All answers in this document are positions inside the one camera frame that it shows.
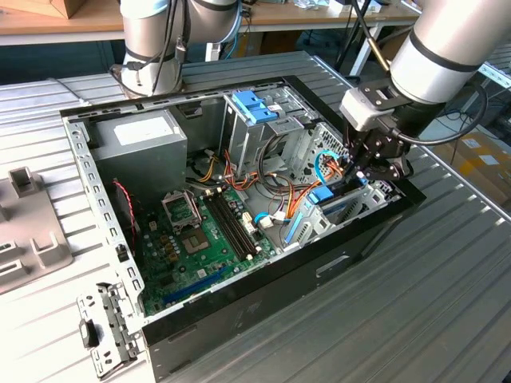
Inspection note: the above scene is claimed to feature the black case latch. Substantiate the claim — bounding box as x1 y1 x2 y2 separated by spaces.
78 318 101 349

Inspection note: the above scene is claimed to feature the metal socket cover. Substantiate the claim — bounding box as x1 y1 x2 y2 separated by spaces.
160 190 201 235

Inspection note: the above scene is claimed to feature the red black fan wire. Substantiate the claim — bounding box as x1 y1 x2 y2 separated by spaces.
112 180 141 237

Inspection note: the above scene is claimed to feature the white motherboard connector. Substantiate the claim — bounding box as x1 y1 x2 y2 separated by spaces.
240 211 257 237

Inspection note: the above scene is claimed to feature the grey power supply unit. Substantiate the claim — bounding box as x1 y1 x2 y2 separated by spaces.
91 108 188 207

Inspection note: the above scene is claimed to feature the open black PC case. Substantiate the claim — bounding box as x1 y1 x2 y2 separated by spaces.
59 74 427 383

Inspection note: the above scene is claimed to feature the multicolour wire bundle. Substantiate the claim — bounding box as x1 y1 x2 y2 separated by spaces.
221 148 323 227

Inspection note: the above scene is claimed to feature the black case fan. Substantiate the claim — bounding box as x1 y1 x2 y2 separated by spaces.
111 179 141 256

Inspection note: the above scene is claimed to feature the black cable with metal plug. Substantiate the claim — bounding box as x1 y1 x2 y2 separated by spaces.
350 0 392 73

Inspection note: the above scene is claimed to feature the black tripod stand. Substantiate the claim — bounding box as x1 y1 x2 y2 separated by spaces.
334 11 370 81

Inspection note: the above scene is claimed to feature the silver disk bay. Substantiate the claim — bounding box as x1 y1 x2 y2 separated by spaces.
279 121 402 252

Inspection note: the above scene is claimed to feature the thin locking lever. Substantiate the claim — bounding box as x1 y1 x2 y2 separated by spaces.
187 190 203 227

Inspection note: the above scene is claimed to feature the blue data wire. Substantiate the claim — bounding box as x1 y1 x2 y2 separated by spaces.
313 148 348 187
254 213 289 231

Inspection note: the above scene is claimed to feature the aluminium frame table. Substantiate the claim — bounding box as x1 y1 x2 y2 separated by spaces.
462 47 511 120

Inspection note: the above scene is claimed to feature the wooden box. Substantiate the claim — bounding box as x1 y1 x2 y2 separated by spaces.
39 0 87 19

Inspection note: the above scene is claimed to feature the thin black cable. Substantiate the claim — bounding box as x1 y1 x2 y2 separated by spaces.
397 81 489 145

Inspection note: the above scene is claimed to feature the black RAM slot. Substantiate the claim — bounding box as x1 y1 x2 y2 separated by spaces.
207 194 246 261
212 193 250 259
216 191 254 257
220 190 259 255

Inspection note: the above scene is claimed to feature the hard disk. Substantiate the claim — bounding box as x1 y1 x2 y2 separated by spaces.
282 186 362 248

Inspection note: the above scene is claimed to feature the blue plastic drive bracket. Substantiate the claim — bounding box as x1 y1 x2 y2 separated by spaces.
231 90 278 125

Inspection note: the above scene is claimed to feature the green motherboard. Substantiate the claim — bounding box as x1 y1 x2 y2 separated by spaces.
137 185 280 317

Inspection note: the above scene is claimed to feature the cardboard box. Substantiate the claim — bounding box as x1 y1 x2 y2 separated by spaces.
433 133 511 205

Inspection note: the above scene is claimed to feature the silver optical drive cage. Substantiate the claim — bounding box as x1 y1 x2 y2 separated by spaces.
221 85 317 181

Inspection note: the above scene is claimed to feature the red yellow black power wire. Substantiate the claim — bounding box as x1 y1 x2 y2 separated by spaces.
319 155 355 181

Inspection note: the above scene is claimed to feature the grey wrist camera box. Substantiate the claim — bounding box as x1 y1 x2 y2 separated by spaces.
339 88 398 132

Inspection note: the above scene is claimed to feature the blue expansion slot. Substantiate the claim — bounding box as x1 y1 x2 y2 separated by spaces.
161 265 231 305

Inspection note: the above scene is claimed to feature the grey parts rack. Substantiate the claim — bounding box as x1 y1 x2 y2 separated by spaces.
0 166 75 296

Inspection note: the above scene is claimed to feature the wooden desk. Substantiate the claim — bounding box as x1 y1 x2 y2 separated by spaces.
0 0 424 79

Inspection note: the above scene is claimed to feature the CPU socket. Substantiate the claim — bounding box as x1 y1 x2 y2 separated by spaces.
178 229 212 257

